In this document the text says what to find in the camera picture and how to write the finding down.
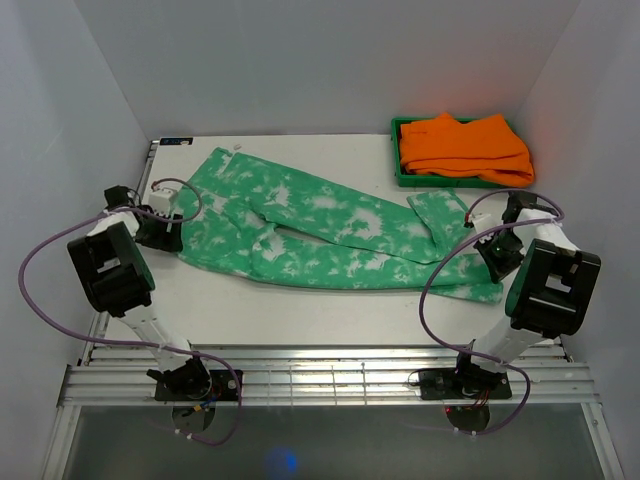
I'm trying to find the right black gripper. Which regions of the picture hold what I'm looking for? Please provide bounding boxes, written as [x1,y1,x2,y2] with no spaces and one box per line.
[474,229,525,283]

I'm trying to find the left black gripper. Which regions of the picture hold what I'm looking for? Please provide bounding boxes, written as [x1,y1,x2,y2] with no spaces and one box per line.
[133,205,183,253]

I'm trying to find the green white tie-dye trousers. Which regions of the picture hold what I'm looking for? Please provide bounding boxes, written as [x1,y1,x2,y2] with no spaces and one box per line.
[175,148,503,304]

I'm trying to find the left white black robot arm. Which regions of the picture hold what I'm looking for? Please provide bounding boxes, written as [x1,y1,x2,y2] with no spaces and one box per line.
[67,185,213,400]

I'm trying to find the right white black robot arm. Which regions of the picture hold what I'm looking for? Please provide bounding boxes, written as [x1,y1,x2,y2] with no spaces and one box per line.
[451,190,601,397]

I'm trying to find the orange folded trousers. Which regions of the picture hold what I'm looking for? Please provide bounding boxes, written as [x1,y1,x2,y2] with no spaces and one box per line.
[399,112,535,188]

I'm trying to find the black label sticker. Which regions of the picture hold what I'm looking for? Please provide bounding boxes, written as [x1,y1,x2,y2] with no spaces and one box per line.
[159,137,193,146]

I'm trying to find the green plastic tray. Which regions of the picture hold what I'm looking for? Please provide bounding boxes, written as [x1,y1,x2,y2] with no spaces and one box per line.
[391,117,503,189]

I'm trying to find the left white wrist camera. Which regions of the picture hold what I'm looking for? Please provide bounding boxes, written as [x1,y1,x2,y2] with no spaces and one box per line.
[147,186,177,217]

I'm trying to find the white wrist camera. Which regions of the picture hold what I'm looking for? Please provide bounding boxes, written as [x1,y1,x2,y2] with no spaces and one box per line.
[464,212,498,244]
[147,186,177,217]

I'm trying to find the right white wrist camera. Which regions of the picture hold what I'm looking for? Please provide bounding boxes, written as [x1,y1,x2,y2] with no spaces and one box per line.
[464,212,498,244]

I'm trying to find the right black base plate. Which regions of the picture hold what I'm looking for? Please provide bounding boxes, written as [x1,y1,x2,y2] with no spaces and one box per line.
[417,368,512,400]

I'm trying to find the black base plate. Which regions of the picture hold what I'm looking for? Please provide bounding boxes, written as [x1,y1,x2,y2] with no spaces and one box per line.
[417,368,512,400]
[153,369,244,402]

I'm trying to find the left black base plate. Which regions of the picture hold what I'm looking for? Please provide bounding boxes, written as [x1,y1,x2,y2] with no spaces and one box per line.
[153,369,244,402]

